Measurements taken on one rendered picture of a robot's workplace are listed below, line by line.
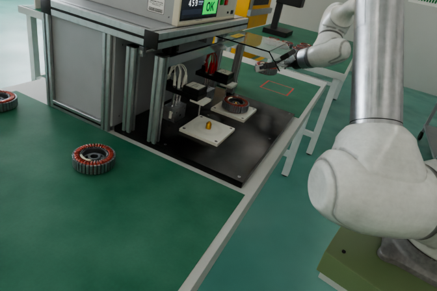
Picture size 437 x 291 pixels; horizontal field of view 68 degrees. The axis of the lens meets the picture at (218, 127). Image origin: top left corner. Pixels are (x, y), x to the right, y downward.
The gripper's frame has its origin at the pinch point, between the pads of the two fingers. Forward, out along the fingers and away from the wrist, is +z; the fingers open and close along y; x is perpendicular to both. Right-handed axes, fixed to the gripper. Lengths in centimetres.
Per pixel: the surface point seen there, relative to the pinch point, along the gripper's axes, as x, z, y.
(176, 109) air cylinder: -13, -7, -60
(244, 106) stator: -16.3, -11.1, -29.7
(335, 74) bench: -6, 22, 103
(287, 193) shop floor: -82, 37, 47
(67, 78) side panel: 3, 11, -89
